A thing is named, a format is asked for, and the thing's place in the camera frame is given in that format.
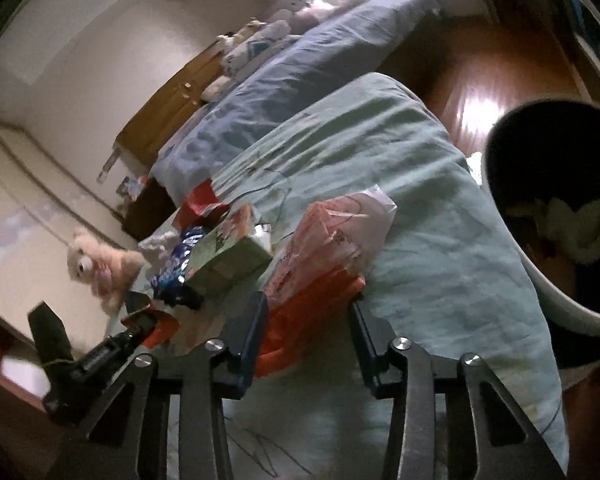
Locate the small red wrapper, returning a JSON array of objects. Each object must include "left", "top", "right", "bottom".
[{"left": 121, "top": 291, "right": 180, "bottom": 350}]

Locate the small white plastic bag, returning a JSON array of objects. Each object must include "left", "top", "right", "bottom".
[{"left": 139, "top": 231, "right": 181, "bottom": 257}]

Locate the wooden headboard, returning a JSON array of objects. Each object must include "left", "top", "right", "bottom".
[{"left": 114, "top": 40, "right": 241, "bottom": 173}]

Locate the white and yellow plush toy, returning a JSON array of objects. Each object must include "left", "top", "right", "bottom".
[{"left": 217, "top": 19, "right": 266, "bottom": 43}]

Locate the wooden nightstand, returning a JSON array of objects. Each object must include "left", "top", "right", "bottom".
[{"left": 124, "top": 180, "right": 178, "bottom": 241}]

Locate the dark blue snack wrapper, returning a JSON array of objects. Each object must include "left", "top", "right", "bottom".
[{"left": 149, "top": 225, "right": 207, "bottom": 311}]

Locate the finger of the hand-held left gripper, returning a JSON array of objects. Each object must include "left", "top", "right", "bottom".
[{"left": 121, "top": 321, "right": 156, "bottom": 348}]

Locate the red snack wrapper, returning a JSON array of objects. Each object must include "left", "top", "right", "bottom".
[{"left": 174, "top": 179, "right": 232, "bottom": 233}]

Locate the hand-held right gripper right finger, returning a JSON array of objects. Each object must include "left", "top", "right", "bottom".
[{"left": 349, "top": 301, "right": 568, "bottom": 480}]

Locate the photo frame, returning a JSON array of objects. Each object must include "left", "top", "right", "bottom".
[{"left": 117, "top": 176, "right": 143, "bottom": 201}]

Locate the green floral bed sheet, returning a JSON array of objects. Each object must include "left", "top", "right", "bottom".
[{"left": 130, "top": 72, "right": 571, "bottom": 480}]

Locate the bed with blue sheet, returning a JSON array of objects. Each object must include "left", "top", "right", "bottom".
[{"left": 150, "top": 0, "right": 442, "bottom": 197}]

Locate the cream teddy bear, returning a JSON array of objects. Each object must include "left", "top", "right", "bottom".
[{"left": 66, "top": 226, "right": 147, "bottom": 313}]

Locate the pink plush cushion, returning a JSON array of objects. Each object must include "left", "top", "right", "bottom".
[{"left": 292, "top": 2, "right": 341, "bottom": 28}]

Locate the white trash bin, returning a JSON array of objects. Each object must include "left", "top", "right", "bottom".
[{"left": 484, "top": 99, "right": 600, "bottom": 337}]

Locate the small patterned pillow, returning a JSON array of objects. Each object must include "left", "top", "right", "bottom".
[{"left": 202, "top": 75, "right": 236, "bottom": 102}]

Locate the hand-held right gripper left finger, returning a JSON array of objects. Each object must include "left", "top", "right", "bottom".
[{"left": 80, "top": 291, "right": 270, "bottom": 480}]

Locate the black glossy cabinet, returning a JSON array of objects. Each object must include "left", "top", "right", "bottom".
[{"left": 535, "top": 0, "right": 600, "bottom": 111}]

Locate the orange white plastic bag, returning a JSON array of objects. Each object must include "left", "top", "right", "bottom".
[{"left": 264, "top": 185, "right": 398, "bottom": 313}]

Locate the printed paper carton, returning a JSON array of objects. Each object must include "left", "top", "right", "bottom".
[{"left": 184, "top": 204, "right": 274, "bottom": 297}]

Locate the white sliding door wardrobe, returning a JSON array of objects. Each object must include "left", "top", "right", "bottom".
[{"left": 0, "top": 120, "right": 131, "bottom": 331}]

